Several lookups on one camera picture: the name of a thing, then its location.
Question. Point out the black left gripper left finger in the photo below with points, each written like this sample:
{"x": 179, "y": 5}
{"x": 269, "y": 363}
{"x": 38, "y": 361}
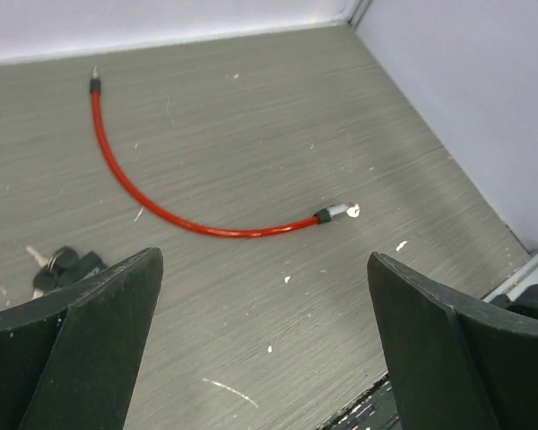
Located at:
{"x": 70, "y": 359}

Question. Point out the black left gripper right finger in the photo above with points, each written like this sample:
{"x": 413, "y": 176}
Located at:
{"x": 455, "y": 361}

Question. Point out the black padlock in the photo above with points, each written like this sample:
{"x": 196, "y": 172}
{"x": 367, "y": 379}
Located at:
{"x": 88, "y": 266}

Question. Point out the black-headed key bunch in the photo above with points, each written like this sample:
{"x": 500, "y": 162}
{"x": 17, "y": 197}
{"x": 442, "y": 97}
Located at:
{"x": 50, "y": 268}

